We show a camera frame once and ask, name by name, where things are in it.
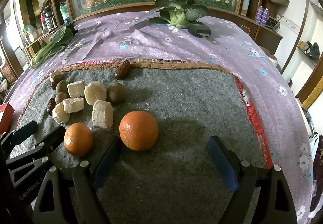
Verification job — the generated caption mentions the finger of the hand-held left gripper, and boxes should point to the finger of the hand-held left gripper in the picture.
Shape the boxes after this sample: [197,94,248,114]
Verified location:
[6,125,66,189]
[0,120,39,155]

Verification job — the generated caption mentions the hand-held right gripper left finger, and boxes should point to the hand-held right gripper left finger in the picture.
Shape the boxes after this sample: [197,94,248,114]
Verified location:
[31,135,122,224]

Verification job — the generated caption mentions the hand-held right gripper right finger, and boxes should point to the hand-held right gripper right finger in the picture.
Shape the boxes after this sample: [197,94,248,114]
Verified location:
[207,135,298,224]

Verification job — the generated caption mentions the red box with white inside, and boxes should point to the red box with white inside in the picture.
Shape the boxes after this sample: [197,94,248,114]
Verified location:
[0,103,15,136]

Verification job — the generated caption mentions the small orange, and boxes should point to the small orange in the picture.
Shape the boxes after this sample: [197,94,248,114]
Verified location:
[64,122,93,157]

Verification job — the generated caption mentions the cream banana chunk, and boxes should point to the cream banana chunk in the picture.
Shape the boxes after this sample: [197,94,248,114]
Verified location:
[84,81,108,106]
[92,100,114,130]
[63,97,84,114]
[49,71,63,82]
[67,81,86,98]
[52,101,70,124]

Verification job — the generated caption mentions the large orange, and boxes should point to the large orange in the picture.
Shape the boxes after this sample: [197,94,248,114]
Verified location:
[119,110,159,152]

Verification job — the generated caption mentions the small brown kiwi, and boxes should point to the small brown kiwi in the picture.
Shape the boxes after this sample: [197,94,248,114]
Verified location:
[106,82,127,104]
[55,92,68,104]
[56,80,69,94]

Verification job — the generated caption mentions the grey felt mat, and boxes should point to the grey felt mat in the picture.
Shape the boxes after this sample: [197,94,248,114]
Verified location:
[7,58,274,224]

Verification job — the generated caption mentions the long bok choy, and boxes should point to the long bok choy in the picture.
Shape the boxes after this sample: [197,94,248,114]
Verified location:
[30,25,73,69]

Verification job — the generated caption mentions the dark patterned cloth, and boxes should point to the dark patterned cloth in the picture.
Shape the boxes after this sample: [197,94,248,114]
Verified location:
[309,134,323,214]

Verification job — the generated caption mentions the black thermos flask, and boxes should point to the black thermos flask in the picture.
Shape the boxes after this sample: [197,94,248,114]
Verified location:
[43,7,56,29]

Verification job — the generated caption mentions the brown round stool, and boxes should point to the brown round stool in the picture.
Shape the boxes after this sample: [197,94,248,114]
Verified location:
[260,47,278,68]

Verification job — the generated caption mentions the green label bottle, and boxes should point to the green label bottle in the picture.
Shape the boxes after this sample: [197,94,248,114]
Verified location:
[60,1,70,23]

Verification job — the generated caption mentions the purple floral tablecloth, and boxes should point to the purple floral tablecloth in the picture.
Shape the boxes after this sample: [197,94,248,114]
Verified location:
[5,10,315,224]

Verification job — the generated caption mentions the black power adapter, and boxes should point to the black power adapter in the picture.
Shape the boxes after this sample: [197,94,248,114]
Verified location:
[188,23,218,44]

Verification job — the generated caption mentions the wooden side cabinet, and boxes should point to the wooden side cabinet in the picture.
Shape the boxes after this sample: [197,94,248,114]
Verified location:
[238,14,283,55]

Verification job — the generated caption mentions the purple spray can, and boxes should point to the purple spray can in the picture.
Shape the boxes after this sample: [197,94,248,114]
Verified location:
[255,6,264,24]
[261,8,270,26]

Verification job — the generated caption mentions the rosette bok choy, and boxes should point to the rosette bok choy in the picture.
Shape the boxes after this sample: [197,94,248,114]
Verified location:
[148,0,209,29]

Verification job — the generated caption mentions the wire basket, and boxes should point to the wire basket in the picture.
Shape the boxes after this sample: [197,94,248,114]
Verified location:
[267,15,281,32]

